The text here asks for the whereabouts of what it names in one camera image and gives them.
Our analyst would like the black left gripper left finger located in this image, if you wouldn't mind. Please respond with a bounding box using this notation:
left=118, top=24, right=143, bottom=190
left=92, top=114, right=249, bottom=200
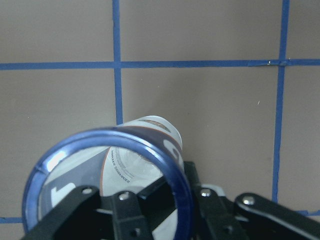
left=23, top=185, right=153, bottom=240

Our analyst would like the brown paper table cover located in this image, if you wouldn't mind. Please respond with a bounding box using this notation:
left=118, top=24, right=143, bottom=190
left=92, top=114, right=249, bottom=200
left=0, top=0, right=320, bottom=240

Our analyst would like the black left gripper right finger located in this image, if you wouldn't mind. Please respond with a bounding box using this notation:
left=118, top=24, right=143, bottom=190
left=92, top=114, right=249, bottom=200
left=184, top=161, right=320, bottom=240

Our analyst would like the white blue tennis ball can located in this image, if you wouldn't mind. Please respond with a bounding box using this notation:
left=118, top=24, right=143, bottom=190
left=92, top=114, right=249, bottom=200
left=22, top=115, right=193, bottom=240

